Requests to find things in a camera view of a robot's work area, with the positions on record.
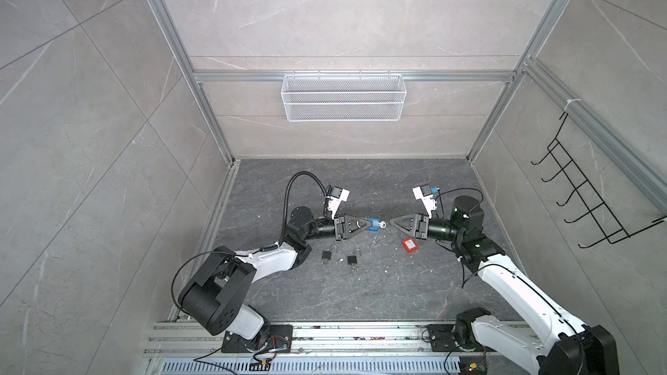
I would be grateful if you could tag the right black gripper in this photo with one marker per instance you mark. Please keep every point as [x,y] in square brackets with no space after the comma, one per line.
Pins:
[420,222]

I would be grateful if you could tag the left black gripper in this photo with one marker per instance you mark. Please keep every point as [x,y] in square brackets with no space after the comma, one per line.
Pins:
[340,226]

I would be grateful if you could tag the red padlock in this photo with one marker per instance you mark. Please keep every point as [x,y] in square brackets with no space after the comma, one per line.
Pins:
[410,245]

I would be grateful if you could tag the blue padlock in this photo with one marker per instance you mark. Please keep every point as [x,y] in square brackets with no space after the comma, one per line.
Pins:
[375,225]

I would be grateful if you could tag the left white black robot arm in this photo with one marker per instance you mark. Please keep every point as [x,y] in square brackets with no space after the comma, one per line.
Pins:
[214,296]

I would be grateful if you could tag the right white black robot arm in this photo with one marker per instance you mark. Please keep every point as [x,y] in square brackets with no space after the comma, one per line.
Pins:
[560,343]

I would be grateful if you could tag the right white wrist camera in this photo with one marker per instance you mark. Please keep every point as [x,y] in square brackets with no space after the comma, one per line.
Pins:
[427,195]

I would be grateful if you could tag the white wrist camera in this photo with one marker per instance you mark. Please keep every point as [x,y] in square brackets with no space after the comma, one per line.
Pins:
[427,195]
[334,198]

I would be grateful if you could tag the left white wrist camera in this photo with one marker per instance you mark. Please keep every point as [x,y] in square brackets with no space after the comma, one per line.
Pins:
[334,198]

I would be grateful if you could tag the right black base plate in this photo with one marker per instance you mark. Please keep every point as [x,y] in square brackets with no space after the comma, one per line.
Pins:
[451,338]

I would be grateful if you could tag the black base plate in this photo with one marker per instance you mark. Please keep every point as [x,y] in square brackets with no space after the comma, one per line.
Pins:
[451,338]
[270,337]

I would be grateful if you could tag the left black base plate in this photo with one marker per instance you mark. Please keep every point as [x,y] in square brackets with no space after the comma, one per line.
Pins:
[270,337]

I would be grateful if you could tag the white wire mesh basket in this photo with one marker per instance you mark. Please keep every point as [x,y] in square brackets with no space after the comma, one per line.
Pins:
[343,98]

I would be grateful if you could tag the black wire hook rack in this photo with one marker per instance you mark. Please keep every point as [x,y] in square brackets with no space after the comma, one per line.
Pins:
[594,205]

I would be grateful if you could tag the aluminium front rail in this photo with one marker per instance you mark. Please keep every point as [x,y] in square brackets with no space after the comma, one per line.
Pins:
[310,338]

